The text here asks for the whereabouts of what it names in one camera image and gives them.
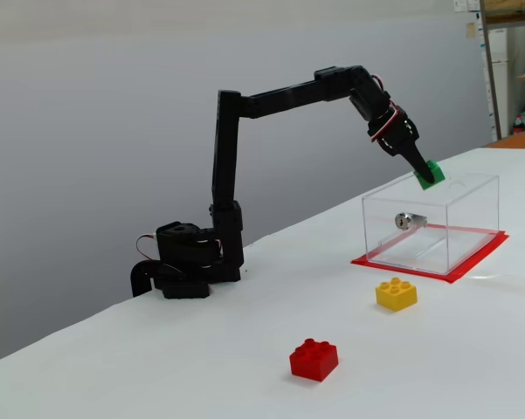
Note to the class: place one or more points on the transparent plastic box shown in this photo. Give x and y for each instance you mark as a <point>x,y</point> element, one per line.
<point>467,218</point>

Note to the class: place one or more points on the red cola bottle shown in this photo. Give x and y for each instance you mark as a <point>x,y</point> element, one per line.
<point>518,125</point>

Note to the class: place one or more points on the yellow lego brick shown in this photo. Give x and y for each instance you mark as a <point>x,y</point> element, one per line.
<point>395,297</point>

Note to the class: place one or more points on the red lego brick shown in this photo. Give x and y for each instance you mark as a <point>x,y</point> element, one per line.
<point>312,362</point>

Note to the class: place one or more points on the green lego brick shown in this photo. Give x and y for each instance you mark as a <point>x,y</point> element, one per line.
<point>437,172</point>

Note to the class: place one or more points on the tan paper note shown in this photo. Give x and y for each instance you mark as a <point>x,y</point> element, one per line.
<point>470,29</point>

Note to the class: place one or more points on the silver cam lock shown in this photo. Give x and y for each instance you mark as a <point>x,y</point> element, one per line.
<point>407,221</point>

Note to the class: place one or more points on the orange wooden table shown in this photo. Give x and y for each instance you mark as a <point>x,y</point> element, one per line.
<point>520,140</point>

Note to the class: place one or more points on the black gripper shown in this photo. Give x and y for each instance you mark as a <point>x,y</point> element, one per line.
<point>401,139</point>

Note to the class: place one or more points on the metal shelf frame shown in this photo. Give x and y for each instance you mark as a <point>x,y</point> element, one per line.
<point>489,65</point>

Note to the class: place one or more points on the red tape square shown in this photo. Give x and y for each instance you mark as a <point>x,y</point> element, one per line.
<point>476,262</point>

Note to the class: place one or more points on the black table clamp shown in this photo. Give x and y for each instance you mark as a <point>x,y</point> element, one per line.
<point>140,279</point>

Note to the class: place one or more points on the white cabinet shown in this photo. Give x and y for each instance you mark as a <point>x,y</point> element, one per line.
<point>500,78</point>

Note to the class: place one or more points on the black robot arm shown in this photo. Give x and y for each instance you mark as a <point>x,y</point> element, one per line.
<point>225,174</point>

